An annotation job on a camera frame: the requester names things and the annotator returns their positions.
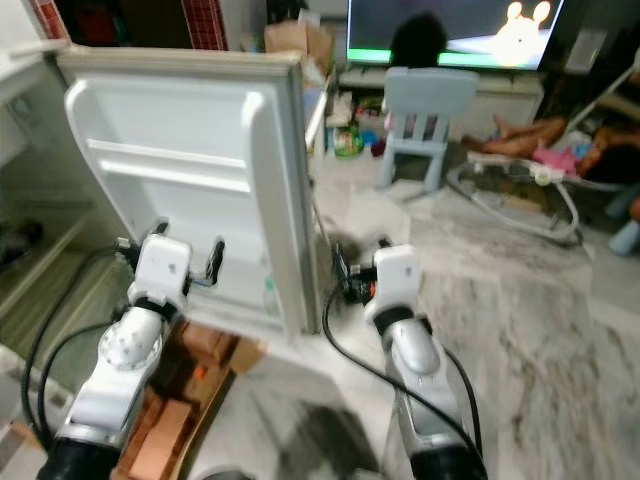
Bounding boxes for white fridge door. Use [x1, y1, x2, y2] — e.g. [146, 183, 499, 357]
[56, 45, 327, 338]

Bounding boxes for clear plastic bottle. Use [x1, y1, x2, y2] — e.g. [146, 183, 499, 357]
[262, 277, 282, 317]

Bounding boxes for green toy bowl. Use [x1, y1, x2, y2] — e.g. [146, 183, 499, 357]
[331, 124, 365, 159]

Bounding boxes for light blue child chair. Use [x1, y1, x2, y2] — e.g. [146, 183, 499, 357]
[374, 66, 480, 194]

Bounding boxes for lying child in pink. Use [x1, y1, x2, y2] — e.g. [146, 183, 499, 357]
[460, 113, 640, 183]

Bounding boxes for white television stand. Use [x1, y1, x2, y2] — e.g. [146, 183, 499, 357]
[335, 64, 543, 119]

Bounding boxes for child with dark hair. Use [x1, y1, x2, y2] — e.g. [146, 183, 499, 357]
[389, 14, 452, 71]

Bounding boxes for brown cardboard box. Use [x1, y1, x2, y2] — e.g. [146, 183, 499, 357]
[264, 19, 334, 67]

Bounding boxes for flat screen television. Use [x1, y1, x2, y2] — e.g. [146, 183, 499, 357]
[345, 0, 567, 72]

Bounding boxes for light blue cup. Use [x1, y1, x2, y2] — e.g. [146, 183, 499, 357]
[607, 219, 640, 257]

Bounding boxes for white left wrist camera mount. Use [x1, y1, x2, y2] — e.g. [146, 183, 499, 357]
[134, 234, 194, 307]

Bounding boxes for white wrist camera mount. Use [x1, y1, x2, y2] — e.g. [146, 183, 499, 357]
[369, 244, 424, 322]
[134, 234, 194, 307]

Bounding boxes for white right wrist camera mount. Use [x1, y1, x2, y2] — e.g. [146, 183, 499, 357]
[369, 244, 424, 322]

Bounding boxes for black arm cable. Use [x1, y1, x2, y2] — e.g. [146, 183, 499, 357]
[21, 248, 137, 433]
[322, 285, 486, 471]
[37, 318, 123, 443]

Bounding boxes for white frame baby bouncer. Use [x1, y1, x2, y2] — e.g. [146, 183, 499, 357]
[444, 153, 623, 247]

